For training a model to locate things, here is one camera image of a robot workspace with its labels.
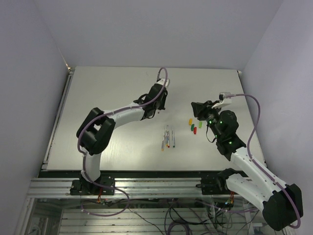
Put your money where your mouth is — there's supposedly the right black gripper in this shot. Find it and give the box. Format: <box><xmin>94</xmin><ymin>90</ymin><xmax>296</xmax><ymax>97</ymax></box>
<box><xmin>191</xmin><ymin>100</ymin><xmax>222</xmax><ymax>140</ymax></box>

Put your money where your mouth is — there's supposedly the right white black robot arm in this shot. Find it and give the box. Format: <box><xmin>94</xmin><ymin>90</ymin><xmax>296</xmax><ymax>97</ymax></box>
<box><xmin>191</xmin><ymin>100</ymin><xmax>303</xmax><ymax>231</ymax></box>

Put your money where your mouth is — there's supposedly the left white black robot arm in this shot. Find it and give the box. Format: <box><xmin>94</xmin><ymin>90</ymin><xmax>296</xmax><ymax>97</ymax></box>
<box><xmin>76</xmin><ymin>79</ymin><xmax>170</xmax><ymax>194</ymax></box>

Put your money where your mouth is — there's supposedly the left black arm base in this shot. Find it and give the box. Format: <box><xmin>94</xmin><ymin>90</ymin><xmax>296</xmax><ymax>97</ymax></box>
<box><xmin>70</xmin><ymin>175</ymin><xmax>115</xmax><ymax>196</ymax></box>

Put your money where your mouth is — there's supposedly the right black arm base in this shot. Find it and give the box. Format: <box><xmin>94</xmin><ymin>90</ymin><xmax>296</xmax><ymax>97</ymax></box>
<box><xmin>195</xmin><ymin>168</ymin><xmax>247</xmax><ymax>195</ymax></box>

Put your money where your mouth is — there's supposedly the red whiteboard marker pen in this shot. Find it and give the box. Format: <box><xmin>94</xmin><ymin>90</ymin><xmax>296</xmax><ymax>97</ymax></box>
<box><xmin>167</xmin><ymin>125</ymin><xmax>171</xmax><ymax>148</ymax></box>

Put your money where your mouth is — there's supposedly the yellow whiteboard marker pen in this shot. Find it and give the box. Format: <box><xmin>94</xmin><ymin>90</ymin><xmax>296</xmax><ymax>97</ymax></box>
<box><xmin>165</xmin><ymin>125</ymin><xmax>170</xmax><ymax>148</ymax></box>

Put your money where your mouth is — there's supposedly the green whiteboard marker pen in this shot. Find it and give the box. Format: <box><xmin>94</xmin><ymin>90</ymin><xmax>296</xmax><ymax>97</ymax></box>
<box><xmin>172</xmin><ymin>126</ymin><xmax>176</xmax><ymax>148</ymax></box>

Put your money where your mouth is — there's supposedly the orange whiteboard marker pen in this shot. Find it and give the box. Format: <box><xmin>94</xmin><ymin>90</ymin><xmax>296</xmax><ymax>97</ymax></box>
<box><xmin>161</xmin><ymin>130</ymin><xmax>166</xmax><ymax>152</ymax></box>

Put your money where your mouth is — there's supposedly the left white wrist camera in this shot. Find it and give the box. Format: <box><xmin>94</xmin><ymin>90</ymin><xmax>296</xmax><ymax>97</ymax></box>
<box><xmin>156</xmin><ymin>78</ymin><xmax>170</xmax><ymax>89</ymax></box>

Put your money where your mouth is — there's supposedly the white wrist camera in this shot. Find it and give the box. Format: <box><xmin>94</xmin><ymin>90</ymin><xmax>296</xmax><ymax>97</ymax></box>
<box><xmin>212</xmin><ymin>92</ymin><xmax>232</xmax><ymax>109</ymax></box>
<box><xmin>156</xmin><ymin>78</ymin><xmax>170</xmax><ymax>89</ymax></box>

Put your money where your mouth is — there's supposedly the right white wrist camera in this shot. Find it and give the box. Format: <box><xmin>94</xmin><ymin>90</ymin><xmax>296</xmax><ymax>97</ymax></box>
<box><xmin>212</xmin><ymin>92</ymin><xmax>232</xmax><ymax>109</ymax></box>

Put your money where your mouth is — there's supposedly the aluminium frame rail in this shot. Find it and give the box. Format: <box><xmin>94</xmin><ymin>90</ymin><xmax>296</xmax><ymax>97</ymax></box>
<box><xmin>26</xmin><ymin>177</ymin><xmax>284</xmax><ymax>199</ymax></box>

